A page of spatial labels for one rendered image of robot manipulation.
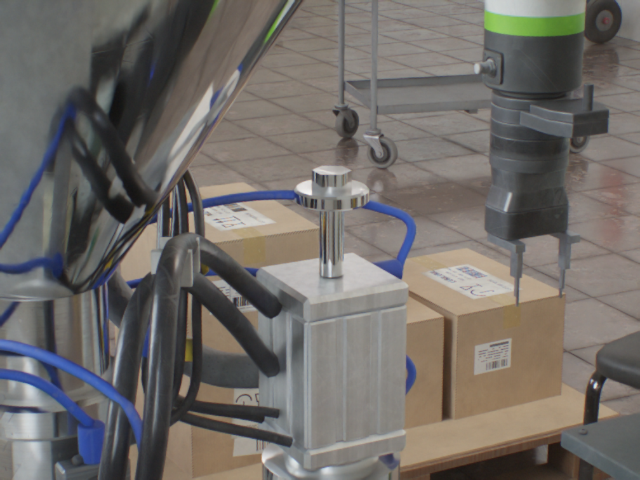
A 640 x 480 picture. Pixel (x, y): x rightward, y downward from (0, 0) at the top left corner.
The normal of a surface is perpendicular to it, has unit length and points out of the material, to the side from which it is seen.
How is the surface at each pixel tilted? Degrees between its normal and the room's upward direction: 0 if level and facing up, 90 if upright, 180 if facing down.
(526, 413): 0
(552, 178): 99
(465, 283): 0
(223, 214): 0
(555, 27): 90
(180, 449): 90
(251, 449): 90
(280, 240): 90
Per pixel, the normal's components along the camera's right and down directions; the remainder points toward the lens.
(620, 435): 0.00, -0.96
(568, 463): -0.88, 0.15
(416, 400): 0.46, 0.26
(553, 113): -0.62, 0.23
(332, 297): 0.32, -0.49
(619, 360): -0.60, -0.39
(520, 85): -0.34, 0.28
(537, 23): -0.11, 0.30
